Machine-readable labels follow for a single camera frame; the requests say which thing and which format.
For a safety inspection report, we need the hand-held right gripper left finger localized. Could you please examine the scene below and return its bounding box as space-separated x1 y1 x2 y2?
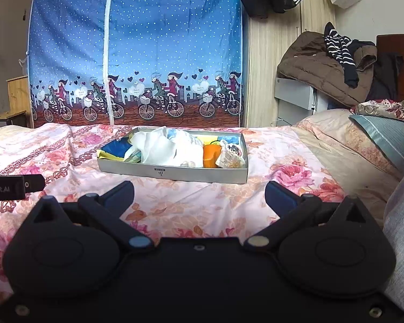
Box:
27 180 155 251

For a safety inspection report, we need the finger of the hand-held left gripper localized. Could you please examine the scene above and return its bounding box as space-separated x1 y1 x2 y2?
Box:
23 175 46 192

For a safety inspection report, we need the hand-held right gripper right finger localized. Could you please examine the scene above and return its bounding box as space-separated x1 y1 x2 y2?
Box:
244 180 374 253

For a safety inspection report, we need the white plain gauze cloth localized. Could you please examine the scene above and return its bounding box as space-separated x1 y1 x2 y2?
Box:
135 128 176 166

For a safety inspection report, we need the patterned small pouch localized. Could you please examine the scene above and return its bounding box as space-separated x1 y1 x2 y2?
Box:
215 139 246 169

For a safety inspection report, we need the grey box with cartoon lining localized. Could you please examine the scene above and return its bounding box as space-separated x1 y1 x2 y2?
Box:
97 126 249 185

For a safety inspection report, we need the orange plastic cup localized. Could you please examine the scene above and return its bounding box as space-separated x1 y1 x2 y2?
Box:
203 143 223 169

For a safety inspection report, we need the white quilted cloth blue print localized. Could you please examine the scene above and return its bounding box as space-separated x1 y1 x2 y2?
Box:
168 128 204 167

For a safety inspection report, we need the dark wooden stool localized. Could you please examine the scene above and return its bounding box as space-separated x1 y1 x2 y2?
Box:
0 109 27 129

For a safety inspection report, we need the pink floral bedsheet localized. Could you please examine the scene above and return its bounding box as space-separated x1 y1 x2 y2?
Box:
0 121 404 276

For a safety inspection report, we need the beige floral pillow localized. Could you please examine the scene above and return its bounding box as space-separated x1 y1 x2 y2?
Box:
291 108 404 182

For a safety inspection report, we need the grey white storage box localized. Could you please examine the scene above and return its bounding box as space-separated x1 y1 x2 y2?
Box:
274 77 329 127

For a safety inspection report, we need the light wooden wardrobe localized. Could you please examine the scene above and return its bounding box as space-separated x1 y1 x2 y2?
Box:
241 0 337 128

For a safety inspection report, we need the blue grey pillow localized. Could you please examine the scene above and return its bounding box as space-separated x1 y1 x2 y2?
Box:
348 114 404 175

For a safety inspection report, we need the grey cloth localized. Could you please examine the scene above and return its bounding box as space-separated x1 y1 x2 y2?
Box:
382 160 404 313

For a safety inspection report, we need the brown padded jacket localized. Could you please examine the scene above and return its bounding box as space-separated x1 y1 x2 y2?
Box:
277 31 378 108

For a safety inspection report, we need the floral patterned quilt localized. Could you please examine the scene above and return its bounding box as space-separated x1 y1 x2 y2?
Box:
350 94 404 123

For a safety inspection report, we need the black white striped garment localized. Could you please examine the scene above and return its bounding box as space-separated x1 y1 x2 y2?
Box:
323 22 359 87

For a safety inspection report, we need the blue printed fabric wardrobe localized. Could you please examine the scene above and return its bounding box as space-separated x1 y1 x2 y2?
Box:
26 0 246 129

